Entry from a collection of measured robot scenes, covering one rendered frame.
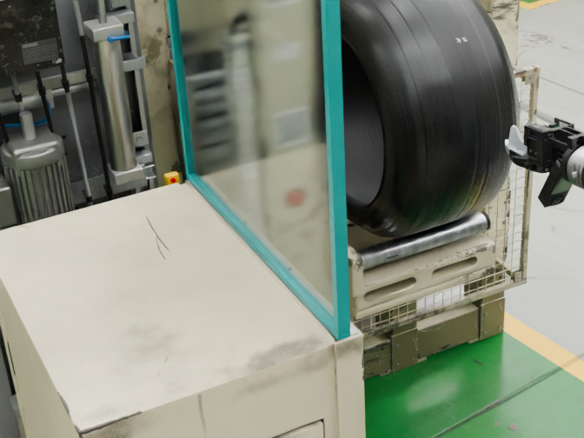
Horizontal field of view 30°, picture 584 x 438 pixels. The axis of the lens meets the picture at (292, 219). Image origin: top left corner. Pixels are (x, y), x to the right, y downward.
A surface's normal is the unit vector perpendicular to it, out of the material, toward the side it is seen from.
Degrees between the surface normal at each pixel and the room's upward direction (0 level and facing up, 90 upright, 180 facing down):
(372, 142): 46
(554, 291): 0
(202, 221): 0
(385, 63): 58
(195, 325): 0
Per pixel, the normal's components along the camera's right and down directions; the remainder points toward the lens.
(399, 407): -0.05, -0.87
